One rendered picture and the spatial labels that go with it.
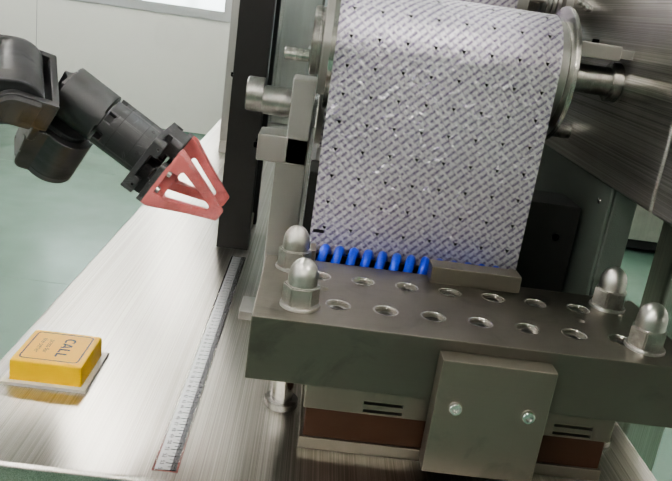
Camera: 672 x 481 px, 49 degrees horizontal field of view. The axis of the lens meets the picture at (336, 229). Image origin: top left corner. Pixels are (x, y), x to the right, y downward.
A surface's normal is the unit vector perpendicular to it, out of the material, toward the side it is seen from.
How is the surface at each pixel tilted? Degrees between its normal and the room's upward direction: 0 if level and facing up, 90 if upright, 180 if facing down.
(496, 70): 90
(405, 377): 90
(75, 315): 0
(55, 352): 0
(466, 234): 90
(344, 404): 90
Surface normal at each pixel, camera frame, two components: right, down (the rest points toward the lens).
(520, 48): 0.06, -0.06
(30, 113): 0.26, 0.77
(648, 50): -0.99, -0.13
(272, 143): 0.01, 0.29
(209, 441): 0.14, -0.95
